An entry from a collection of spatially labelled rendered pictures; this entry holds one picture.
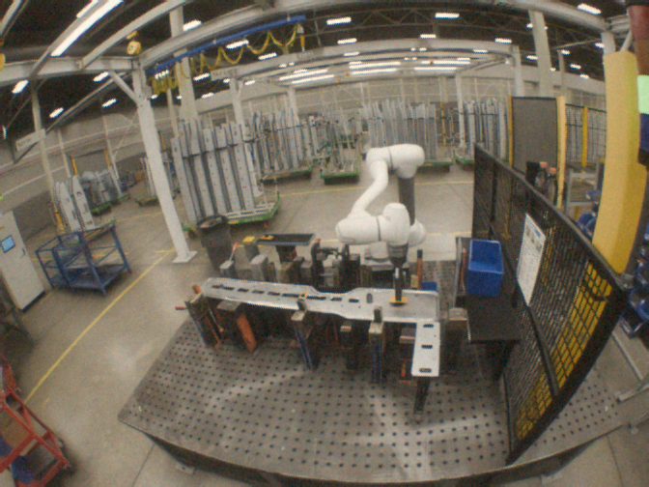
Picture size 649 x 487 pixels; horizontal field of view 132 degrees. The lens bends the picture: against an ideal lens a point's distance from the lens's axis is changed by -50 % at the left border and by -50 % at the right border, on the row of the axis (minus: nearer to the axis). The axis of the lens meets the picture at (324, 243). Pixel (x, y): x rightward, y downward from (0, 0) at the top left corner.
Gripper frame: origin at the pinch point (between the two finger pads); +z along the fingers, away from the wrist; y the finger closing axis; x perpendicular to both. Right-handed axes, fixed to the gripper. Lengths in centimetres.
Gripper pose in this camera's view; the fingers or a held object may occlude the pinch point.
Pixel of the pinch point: (398, 292)
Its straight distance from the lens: 131.4
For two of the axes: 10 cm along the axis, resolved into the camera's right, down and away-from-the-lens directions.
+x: 9.4, 0.1, -3.4
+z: 1.5, 8.9, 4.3
